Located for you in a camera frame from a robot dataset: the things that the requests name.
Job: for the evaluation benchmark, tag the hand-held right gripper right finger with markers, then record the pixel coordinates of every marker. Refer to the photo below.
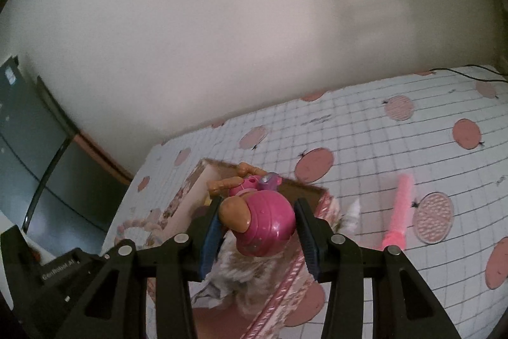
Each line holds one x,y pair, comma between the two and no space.
307,239

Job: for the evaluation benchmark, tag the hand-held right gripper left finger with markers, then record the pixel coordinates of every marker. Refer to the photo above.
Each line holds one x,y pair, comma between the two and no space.
210,243

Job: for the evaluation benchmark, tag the pink floral cardboard box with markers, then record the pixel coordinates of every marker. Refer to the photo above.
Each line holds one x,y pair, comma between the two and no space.
293,275

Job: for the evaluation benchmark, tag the pink toy doll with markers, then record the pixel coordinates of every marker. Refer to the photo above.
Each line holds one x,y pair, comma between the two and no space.
266,224

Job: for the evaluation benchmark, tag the white paper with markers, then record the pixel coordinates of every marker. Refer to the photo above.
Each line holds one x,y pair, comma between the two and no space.
206,295

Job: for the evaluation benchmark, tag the desktop with checked tablecloth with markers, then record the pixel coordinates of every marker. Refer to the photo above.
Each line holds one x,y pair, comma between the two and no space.
357,132

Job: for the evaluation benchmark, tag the pink plastic stick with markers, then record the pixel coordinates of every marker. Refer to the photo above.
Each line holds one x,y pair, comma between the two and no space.
399,212

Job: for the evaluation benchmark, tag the dark cabinet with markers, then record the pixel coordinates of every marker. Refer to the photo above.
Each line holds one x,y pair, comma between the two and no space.
39,164

